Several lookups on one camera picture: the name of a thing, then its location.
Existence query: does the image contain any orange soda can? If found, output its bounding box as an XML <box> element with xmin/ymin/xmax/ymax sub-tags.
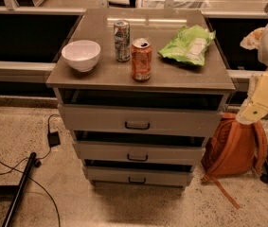
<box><xmin>131</xmin><ymin>38</ymin><xmax>152</xmax><ymax>81</ymax></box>

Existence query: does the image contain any grey middle drawer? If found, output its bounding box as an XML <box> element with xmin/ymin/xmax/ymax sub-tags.
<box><xmin>73</xmin><ymin>141</ymin><xmax>204</xmax><ymax>166</ymax></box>

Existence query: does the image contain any black metal floor bar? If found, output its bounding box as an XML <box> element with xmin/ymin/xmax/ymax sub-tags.
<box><xmin>2</xmin><ymin>152</ymin><xmax>37</xmax><ymax>227</ymax></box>

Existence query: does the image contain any orange backpack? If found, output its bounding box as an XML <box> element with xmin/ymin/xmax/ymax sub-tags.
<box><xmin>201</xmin><ymin>113</ymin><xmax>268</xmax><ymax>209</ymax></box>

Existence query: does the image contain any white bowl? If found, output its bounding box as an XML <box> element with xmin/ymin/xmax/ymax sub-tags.
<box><xmin>62</xmin><ymin>40</ymin><xmax>101</xmax><ymax>72</ymax></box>

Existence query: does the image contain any grey drawer cabinet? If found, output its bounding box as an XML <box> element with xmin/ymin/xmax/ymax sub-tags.
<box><xmin>45</xmin><ymin>8</ymin><xmax>237</xmax><ymax>189</ymax></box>

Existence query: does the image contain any grey top drawer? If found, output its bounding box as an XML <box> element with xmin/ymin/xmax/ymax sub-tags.
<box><xmin>58</xmin><ymin>104</ymin><xmax>222</xmax><ymax>137</ymax></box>

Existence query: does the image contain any grey bottom drawer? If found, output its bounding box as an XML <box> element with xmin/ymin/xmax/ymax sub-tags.
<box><xmin>82</xmin><ymin>166</ymin><xmax>193</xmax><ymax>187</ymax></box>

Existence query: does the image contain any silver green drink can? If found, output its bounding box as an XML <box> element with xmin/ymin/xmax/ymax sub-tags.
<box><xmin>114</xmin><ymin>20</ymin><xmax>130</xmax><ymax>61</ymax></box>

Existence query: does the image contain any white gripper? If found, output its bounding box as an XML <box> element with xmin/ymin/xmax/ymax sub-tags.
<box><xmin>236</xmin><ymin>27</ymin><xmax>268</xmax><ymax>125</ymax></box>

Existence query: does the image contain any black floor cable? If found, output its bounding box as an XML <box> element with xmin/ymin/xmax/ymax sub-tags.
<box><xmin>0</xmin><ymin>113</ymin><xmax>62</xmax><ymax>227</ymax></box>

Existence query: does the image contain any grey drawer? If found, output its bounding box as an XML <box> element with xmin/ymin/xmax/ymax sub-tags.
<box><xmin>82</xmin><ymin>166</ymin><xmax>193</xmax><ymax>187</ymax></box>
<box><xmin>73</xmin><ymin>141</ymin><xmax>204</xmax><ymax>166</ymax></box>
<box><xmin>58</xmin><ymin>104</ymin><xmax>222</xmax><ymax>137</ymax></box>

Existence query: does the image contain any green chip bag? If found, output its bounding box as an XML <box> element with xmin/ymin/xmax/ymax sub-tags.
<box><xmin>158</xmin><ymin>25</ymin><xmax>216</xmax><ymax>66</ymax></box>

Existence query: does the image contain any black power adapter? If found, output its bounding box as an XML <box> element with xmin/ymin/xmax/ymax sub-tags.
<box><xmin>47</xmin><ymin>131</ymin><xmax>61</xmax><ymax>148</ymax></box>

